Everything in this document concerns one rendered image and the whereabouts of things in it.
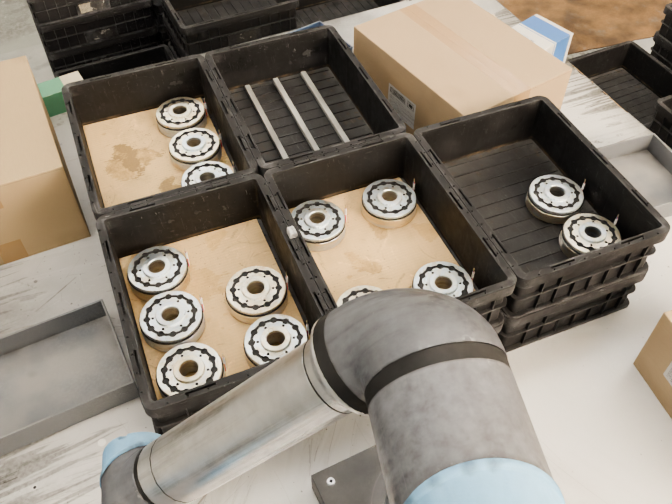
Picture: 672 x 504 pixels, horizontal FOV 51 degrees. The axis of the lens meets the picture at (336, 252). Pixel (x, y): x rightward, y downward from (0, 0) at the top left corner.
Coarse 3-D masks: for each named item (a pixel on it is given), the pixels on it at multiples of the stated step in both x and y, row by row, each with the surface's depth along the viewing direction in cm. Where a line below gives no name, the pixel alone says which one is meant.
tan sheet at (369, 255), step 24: (360, 192) 139; (360, 216) 135; (360, 240) 131; (384, 240) 131; (408, 240) 131; (432, 240) 131; (336, 264) 127; (360, 264) 127; (384, 264) 127; (408, 264) 127; (456, 264) 127; (336, 288) 123; (384, 288) 123
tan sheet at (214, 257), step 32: (256, 224) 133; (128, 256) 128; (192, 256) 128; (224, 256) 128; (256, 256) 128; (128, 288) 124; (192, 288) 124; (224, 288) 124; (224, 320) 119; (160, 352) 115; (224, 352) 115
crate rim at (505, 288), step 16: (368, 144) 133; (384, 144) 134; (416, 144) 133; (304, 160) 130; (320, 160) 130; (272, 176) 128; (272, 192) 125; (448, 192) 125; (464, 208) 122; (288, 224) 120; (304, 240) 117; (480, 240) 118; (304, 256) 115; (496, 256) 115; (320, 272) 113; (512, 272) 113; (320, 288) 111; (496, 288) 111; (512, 288) 112; (336, 304) 109; (480, 304) 111
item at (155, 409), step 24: (192, 192) 125; (264, 192) 125; (120, 216) 121; (288, 240) 117; (120, 288) 111; (312, 288) 111; (120, 312) 108; (144, 384) 100; (216, 384) 100; (144, 408) 98; (168, 408) 98
